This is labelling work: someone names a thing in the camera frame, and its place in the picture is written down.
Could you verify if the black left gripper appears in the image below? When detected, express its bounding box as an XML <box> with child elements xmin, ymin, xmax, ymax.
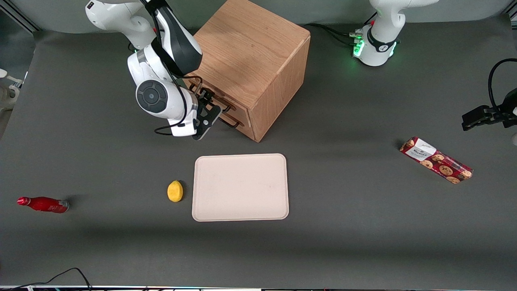
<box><xmin>462</xmin><ymin>88</ymin><xmax>517</xmax><ymax>131</ymax></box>

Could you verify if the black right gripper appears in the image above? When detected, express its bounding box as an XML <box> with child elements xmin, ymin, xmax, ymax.
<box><xmin>196</xmin><ymin>87</ymin><xmax>225</xmax><ymax>113</ymax></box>

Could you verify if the wooden drawer with black handle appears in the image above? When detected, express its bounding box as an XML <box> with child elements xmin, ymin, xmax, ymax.
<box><xmin>214</xmin><ymin>108</ymin><xmax>256</xmax><ymax>140</ymax></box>
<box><xmin>184</xmin><ymin>77</ymin><xmax>251</xmax><ymax>122</ymax></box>

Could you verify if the oak wooden drawer cabinet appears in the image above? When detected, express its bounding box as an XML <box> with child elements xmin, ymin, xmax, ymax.
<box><xmin>182</xmin><ymin>0</ymin><xmax>311</xmax><ymax>143</ymax></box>

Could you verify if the red cookie box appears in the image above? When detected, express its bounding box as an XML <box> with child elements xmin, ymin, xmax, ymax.
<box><xmin>399</xmin><ymin>137</ymin><xmax>474</xmax><ymax>185</ymax></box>

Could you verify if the beige rectangular tray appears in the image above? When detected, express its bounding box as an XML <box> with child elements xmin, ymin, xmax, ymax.
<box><xmin>191</xmin><ymin>153</ymin><xmax>290</xmax><ymax>222</ymax></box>

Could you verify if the yellow lemon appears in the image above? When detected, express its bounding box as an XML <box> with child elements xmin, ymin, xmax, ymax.
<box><xmin>167</xmin><ymin>180</ymin><xmax>184</xmax><ymax>202</ymax></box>

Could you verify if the red bottle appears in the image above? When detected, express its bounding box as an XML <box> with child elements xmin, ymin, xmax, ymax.
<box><xmin>17</xmin><ymin>196</ymin><xmax>70</xmax><ymax>214</ymax></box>

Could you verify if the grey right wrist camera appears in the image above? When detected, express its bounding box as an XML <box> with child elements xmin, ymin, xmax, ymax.
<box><xmin>192</xmin><ymin>104</ymin><xmax>223</xmax><ymax>141</ymax></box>

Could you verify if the black looped cable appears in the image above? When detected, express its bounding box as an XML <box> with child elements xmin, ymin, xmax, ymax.
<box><xmin>488</xmin><ymin>58</ymin><xmax>517</xmax><ymax>110</ymax></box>

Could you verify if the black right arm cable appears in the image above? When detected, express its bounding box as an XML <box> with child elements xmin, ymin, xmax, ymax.
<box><xmin>139</xmin><ymin>0</ymin><xmax>204</xmax><ymax>136</ymax></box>

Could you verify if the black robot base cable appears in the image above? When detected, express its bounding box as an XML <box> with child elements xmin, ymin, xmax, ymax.
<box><xmin>304</xmin><ymin>23</ymin><xmax>364</xmax><ymax>47</ymax></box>

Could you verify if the white clamp mount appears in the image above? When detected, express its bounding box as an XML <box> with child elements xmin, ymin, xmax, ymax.
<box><xmin>0</xmin><ymin>69</ymin><xmax>21</xmax><ymax>108</ymax></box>

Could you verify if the thin black table cable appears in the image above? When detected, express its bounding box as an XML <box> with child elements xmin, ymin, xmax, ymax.
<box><xmin>12</xmin><ymin>267</ymin><xmax>92</xmax><ymax>290</ymax></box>

